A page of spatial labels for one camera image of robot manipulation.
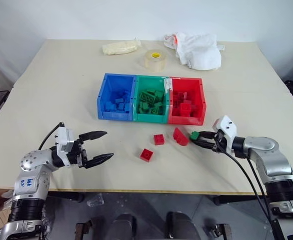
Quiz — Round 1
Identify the dark rounded shape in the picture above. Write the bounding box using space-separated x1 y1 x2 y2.
165 211 200 240
110 212 138 240

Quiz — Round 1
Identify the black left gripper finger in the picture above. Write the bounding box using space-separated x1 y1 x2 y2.
78 130 109 144
85 152 115 170

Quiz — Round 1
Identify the brown bracket under table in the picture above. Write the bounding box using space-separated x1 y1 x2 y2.
205 222 234 240
74 216 105 240

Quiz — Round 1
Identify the small red building block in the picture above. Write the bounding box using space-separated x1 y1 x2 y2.
153 133 167 146
139 148 155 163

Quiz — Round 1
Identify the white crumpled cloth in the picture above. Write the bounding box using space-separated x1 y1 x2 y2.
163 31 225 72

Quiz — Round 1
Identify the large curved red block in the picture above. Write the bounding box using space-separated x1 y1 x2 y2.
172 127 190 147

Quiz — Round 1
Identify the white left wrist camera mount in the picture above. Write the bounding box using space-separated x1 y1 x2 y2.
54 126 75 167

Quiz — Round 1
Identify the crumpled clear plastic wrap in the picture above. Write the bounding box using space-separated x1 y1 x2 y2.
86 192 106 208

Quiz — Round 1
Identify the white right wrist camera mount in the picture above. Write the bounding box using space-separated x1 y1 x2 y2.
212 115 238 154

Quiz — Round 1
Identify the red plastic bin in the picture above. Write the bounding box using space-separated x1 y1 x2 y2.
167 76 208 126

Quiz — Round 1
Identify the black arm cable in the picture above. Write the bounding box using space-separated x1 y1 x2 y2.
38 121 65 151
245 155 285 240
224 151 273 226

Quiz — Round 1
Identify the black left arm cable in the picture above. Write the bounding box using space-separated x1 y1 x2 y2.
38 121 65 151

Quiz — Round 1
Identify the clear packing tape roll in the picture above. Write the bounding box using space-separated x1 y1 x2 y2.
143 48 168 73

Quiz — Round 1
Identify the white tape strip on bins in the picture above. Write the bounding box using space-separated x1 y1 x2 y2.
162 76 173 95

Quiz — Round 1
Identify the long green building block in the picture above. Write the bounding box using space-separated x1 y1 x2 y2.
139 90 156 104

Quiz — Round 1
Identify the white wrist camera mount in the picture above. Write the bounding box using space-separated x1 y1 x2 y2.
212 115 238 154
54 126 75 167

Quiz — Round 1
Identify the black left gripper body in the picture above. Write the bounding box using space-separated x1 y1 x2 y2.
70 136 89 169

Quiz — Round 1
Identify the blue plastic bin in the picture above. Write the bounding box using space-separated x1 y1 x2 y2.
96 72 138 122

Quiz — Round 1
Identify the black table frame bar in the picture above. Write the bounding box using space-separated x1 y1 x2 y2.
213 194 271 207

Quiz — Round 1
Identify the clear bag of white material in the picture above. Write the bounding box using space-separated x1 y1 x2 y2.
101 37 143 57

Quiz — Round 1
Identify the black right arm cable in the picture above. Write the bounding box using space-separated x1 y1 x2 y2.
245 155 285 240
224 151 273 226

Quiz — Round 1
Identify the green plastic bin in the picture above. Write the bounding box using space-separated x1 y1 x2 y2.
132 74 172 124

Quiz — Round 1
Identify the small green building block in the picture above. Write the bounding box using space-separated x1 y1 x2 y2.
189 130 201 142

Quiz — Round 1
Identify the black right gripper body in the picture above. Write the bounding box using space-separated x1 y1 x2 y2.
212 130 225 152

